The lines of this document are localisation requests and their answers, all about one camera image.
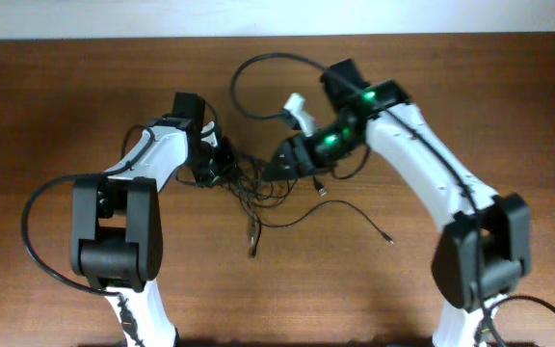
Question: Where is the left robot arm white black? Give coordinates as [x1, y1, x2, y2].
[70, 93, 234, 346]

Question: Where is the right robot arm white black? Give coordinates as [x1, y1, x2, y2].
[262, 60, 531, 346]

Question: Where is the long thin black cable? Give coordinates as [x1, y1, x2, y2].
[257, 199, 395, 245]

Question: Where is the black usb cable bundle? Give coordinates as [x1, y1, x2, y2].
[175, 151, 330, 260]

